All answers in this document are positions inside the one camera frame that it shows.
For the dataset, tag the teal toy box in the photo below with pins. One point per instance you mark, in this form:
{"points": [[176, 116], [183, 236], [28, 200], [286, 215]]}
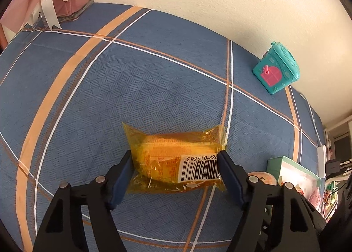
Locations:
{"points": [[275, 73]]}

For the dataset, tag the yellow clear snack packet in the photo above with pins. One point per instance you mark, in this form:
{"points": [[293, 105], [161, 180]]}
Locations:
{"points": [[165, 153]]}

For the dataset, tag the pink snack packet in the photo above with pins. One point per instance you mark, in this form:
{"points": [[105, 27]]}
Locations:
{"points": [[316, 197]]}

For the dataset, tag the black plug adapter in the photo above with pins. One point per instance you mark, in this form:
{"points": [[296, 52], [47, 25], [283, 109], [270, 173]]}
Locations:
{"points": [[332, 166]]}

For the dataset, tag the pile of printed packets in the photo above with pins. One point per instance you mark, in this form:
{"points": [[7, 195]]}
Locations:
{"points": [[330, 197]]}

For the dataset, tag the blue plaid tablecloth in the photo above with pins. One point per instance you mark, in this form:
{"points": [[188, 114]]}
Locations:
{"points": [[137, 76]]}

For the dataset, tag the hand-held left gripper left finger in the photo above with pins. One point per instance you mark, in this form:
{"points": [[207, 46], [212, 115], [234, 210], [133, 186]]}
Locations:
{"points": [[121, 180]]}

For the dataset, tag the green-rimmed white tray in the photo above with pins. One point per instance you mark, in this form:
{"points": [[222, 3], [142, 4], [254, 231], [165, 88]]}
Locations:
{"points": [[275, 166]]}

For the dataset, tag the white power strip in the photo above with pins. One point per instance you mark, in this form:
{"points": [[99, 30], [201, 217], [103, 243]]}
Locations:
{"points": [[321, 158]]}

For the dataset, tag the cream jelly cup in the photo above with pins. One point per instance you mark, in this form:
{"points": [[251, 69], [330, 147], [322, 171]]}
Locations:
{"points": [[265, 178]]}

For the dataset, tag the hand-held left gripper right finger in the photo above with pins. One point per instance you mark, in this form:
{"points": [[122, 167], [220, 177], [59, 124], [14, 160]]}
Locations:
{"points": [[231, 180]]}

